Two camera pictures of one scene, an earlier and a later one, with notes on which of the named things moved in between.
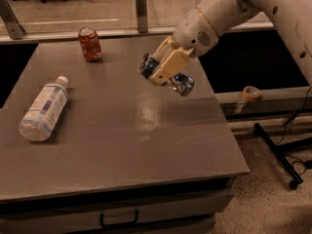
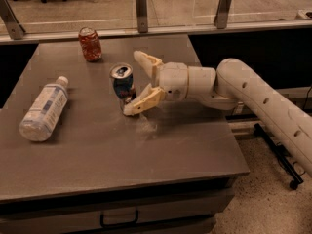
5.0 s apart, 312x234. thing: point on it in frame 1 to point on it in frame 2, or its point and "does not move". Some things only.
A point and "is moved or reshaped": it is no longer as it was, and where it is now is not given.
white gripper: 194,35 to 174,80
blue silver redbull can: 180,83 is moved or reshaped
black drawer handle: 101,221 does not move
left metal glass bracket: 12,23 does not move
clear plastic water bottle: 45,111 does not move
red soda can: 91,44 does not move
